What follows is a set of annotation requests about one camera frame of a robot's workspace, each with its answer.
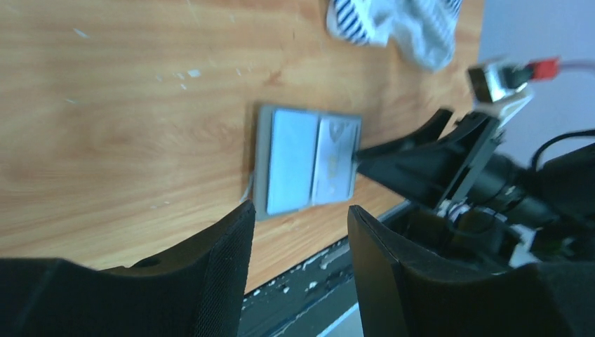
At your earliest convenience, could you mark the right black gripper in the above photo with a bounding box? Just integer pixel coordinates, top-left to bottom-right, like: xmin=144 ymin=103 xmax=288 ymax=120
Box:
xmin=355 ymin=108 xmax=594 ymax=265

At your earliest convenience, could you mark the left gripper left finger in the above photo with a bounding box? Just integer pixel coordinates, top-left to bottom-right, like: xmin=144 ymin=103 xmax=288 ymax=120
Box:
xmin=1 ymin=201 xmax=255 ymax=336

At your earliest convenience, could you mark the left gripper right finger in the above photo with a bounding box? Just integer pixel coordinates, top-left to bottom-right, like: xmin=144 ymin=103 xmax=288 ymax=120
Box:
xmin=347 ymin=205 xmax=594 ymax=336

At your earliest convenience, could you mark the silver grey credit card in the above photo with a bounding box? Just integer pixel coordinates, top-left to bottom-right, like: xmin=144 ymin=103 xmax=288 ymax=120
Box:
xmin=312 ymin=115 xmax=361 ymax=205

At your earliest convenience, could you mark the grey card holder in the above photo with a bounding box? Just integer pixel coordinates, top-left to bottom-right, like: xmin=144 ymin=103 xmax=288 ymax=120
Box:
xmin=251 ymin=104 xmax=362 ymax=221

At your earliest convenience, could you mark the striped blue white cloth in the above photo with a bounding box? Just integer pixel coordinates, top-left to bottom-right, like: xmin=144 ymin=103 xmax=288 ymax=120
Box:
xmin=326 ymin=0 xmax=462 ymax=72

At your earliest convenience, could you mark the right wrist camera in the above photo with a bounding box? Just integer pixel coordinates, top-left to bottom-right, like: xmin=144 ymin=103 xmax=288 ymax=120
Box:
xmin=467 ymin=58 xmax=534 ymax=128

